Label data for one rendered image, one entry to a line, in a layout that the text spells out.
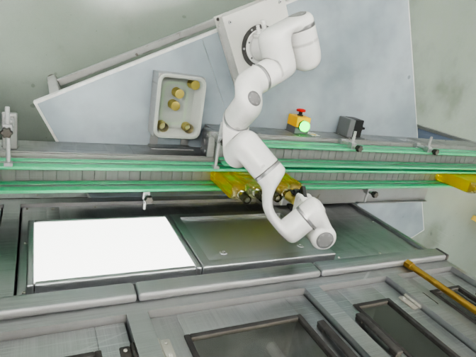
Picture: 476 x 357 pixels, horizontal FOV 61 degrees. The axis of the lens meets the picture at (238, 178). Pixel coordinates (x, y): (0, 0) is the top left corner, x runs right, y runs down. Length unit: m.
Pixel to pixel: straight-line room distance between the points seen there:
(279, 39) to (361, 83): 0.83
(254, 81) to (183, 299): 0.61
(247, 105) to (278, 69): 0.18
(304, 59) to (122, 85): 0.63
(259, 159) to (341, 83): 0.90
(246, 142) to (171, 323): 0.49
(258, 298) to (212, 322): 0.17
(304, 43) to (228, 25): 0.33
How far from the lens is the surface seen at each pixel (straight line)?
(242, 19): 1.52
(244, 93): 1.10
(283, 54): 1.22
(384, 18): 2.00
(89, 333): 0.99
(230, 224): 1.42
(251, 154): 1.08
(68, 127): 1.50
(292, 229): 1.11
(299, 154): 1.69
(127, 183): 1.41
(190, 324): 1.02
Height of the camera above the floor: 2.20
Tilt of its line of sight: 57 degrees down
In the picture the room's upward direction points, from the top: 130 degrees clockwise
